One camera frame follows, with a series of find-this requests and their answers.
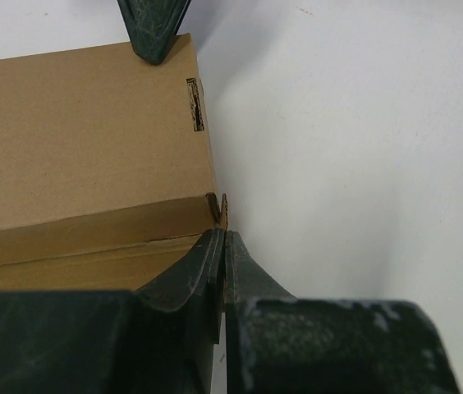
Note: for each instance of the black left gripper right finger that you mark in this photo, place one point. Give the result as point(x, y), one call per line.
point(278, 343)

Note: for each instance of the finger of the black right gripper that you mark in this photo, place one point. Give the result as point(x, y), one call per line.
point(152, 26)

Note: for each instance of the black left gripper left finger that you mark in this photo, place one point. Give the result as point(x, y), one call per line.
point(156, 339)

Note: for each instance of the brown cardboard box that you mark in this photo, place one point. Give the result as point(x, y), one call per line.
point(106, 167)

